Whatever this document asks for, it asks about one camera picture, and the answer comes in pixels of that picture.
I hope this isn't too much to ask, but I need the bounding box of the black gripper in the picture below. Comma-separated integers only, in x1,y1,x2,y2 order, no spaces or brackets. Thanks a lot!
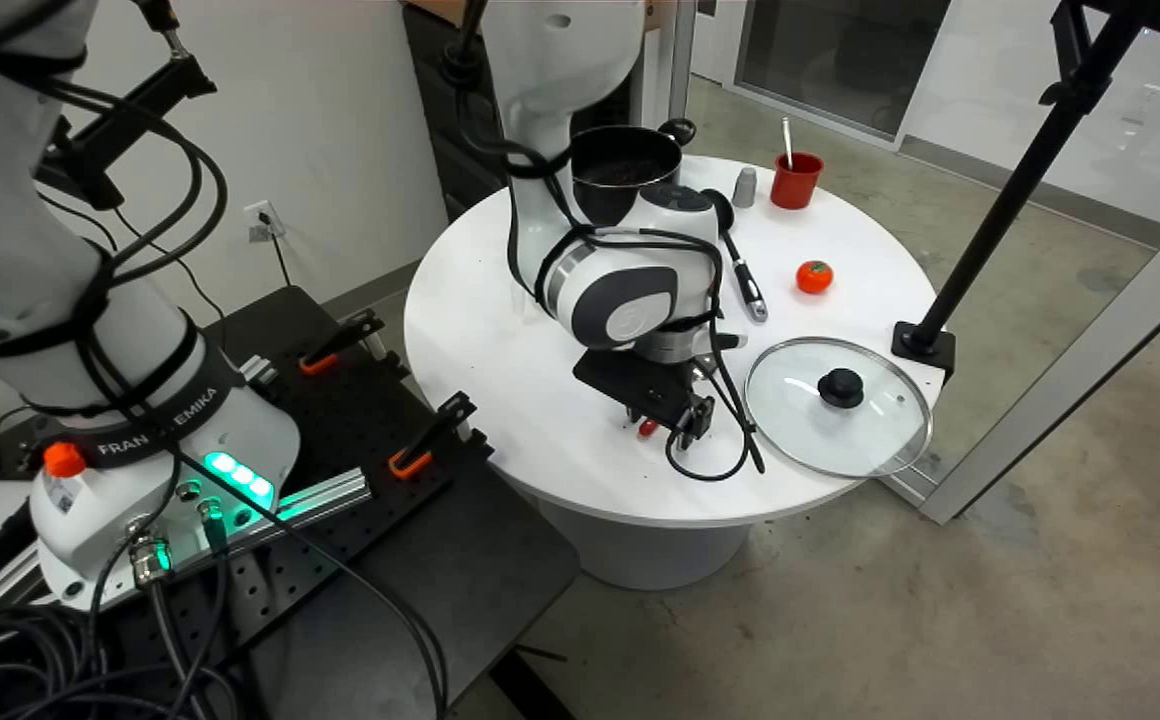
568,342,722,435

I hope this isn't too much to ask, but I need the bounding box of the orange robot base button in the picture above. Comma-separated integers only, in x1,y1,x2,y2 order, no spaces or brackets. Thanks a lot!
41,438,91,483

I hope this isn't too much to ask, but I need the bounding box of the black serving ladle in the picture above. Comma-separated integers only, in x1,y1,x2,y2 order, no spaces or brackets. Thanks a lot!
644,178,771,328

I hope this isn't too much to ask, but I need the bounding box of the glass pot lid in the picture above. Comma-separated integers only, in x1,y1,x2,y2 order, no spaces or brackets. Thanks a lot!
739,333,937,483

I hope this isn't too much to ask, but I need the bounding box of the black orange-tipped clamp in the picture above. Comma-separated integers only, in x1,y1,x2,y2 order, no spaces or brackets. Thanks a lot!
385,389,479,483
293,309,387,379

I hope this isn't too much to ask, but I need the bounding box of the orange toy tomato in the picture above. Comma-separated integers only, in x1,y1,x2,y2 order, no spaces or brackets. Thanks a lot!
793,254,838,301

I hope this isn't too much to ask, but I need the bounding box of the black cooking pot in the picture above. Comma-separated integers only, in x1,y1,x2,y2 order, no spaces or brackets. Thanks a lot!
568,117,699,233

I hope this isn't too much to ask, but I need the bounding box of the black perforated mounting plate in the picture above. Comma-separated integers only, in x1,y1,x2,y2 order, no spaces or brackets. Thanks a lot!
0,285,584,720

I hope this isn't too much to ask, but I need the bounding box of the red cup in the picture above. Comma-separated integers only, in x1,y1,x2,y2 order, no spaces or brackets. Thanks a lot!
768,149,827,210

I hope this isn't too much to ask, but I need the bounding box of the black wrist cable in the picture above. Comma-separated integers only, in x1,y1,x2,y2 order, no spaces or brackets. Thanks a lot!
504,131,771,488

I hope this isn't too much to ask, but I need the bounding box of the white table pedestal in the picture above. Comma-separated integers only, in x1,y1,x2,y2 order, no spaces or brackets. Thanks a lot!
535,495,753,596

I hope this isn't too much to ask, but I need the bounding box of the aluminium rail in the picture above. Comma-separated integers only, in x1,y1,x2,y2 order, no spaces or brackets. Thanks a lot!
0,463,376,610

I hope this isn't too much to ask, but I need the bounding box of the white wall outlet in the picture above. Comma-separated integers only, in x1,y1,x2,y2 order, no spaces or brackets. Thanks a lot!
240,194,289,246

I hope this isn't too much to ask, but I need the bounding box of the black camera tripod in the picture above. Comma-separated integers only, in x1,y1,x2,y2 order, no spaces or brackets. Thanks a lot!
888,0,1160,379

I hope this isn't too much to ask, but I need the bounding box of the grey metal door frame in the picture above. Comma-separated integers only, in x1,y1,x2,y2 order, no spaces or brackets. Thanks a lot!
879,182,1160,528

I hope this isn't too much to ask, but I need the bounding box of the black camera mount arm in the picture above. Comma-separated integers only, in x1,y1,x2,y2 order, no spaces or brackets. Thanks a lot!
31,0,219,210

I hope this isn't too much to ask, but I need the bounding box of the black floor cable bundle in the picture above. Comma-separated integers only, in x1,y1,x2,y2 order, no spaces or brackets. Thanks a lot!
0,602,253,720

